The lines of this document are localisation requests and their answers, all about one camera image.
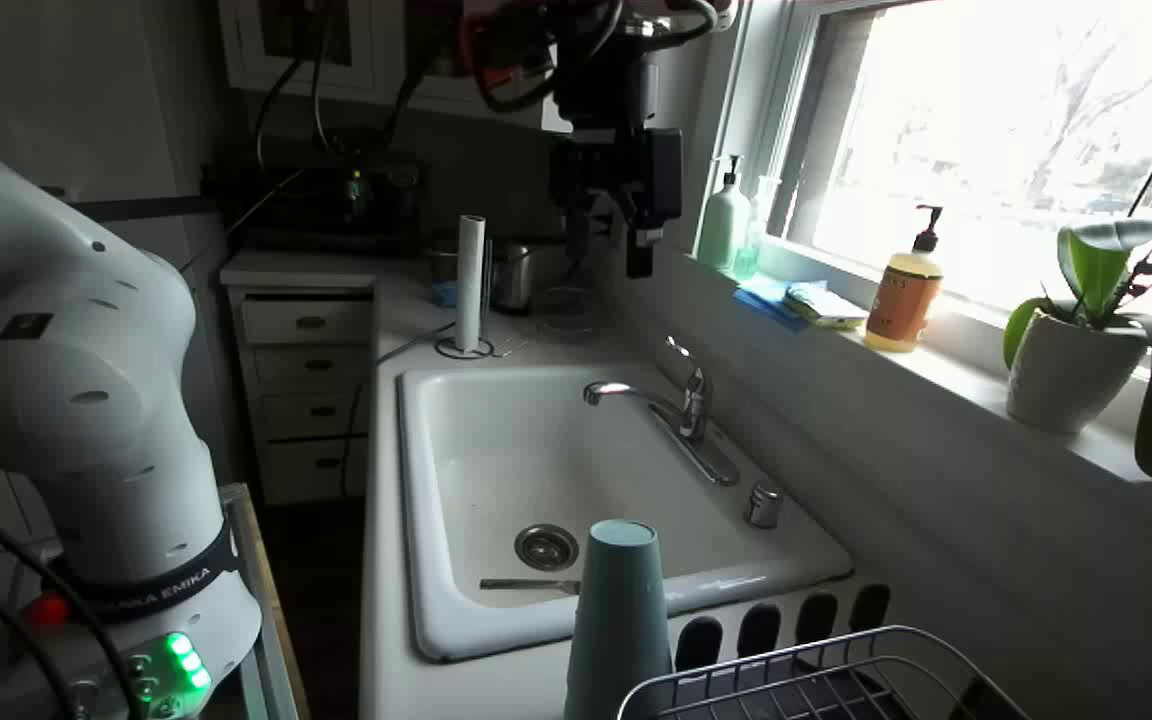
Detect blue sponge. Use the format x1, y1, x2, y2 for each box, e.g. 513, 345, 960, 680
736, 277, 791, 321

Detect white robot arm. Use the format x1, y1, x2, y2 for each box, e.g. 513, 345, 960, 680
0, 161, 262, 720

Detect chrome faucet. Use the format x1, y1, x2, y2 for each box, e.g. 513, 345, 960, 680
582, 335, 739, 489

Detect white kitchen sink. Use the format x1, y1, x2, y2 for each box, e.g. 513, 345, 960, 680
395, 365, 851, 660

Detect metal canister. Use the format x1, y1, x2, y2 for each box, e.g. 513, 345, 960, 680
490, 243, 531, 317

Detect yellow green sponge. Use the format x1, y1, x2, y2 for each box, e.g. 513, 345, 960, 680
782, 278, 864, 326

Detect white pot orchid plant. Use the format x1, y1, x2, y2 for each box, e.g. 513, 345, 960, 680
999, 162, 1152, 475

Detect light blue cup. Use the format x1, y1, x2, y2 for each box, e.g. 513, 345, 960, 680
564, 520, 673, 720

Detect white drawer cabinet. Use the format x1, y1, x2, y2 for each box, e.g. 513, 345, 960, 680
221, 250, 377, 509

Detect green soap dispenser bottle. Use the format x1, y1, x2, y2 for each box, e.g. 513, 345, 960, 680
698, 161, 752, 270

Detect black cables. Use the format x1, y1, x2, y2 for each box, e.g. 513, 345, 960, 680
249, 0, 728, 175

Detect amber soap dispenser bottle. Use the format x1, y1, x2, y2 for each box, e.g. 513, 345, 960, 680
864, 202, 945, 352

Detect chrome sink sprayer cap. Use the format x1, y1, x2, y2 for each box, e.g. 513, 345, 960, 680
745, 483, 782, 532

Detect dish drying rack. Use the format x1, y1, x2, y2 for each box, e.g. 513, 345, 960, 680
615, 585, 1030, 720

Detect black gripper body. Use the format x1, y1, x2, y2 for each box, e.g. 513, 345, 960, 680
550, 31, 680, 278

